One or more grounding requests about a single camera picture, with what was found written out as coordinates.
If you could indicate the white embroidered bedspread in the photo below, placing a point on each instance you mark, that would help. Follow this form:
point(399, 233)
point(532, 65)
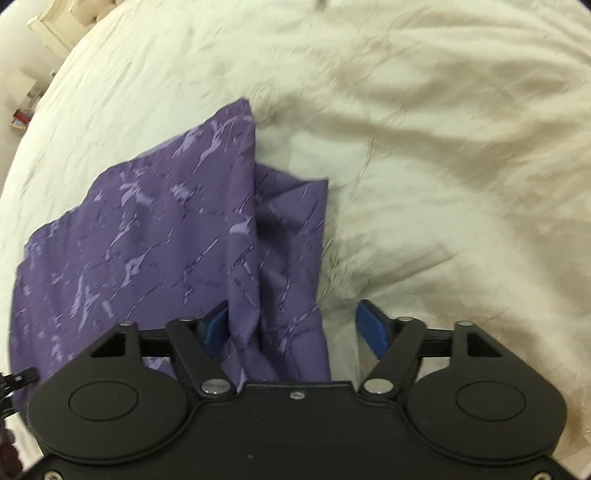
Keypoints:
point(438, 161)

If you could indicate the cream nightstand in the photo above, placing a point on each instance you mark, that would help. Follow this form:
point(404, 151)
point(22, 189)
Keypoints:
point(53, 23)

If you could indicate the red item on floor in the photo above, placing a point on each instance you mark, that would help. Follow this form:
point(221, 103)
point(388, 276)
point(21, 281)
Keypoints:
point(21, 120)

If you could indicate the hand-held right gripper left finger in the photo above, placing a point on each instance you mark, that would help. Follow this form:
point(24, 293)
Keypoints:
point(216, 330)

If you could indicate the purple patterned pants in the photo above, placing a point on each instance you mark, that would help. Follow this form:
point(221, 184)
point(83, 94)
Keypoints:
point(161, 249)

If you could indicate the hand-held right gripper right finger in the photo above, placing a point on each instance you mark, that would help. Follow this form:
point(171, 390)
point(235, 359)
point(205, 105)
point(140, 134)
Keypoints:
point(374, 330)

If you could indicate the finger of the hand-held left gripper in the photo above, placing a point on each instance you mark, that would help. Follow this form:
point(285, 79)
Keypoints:
point(16, 381)

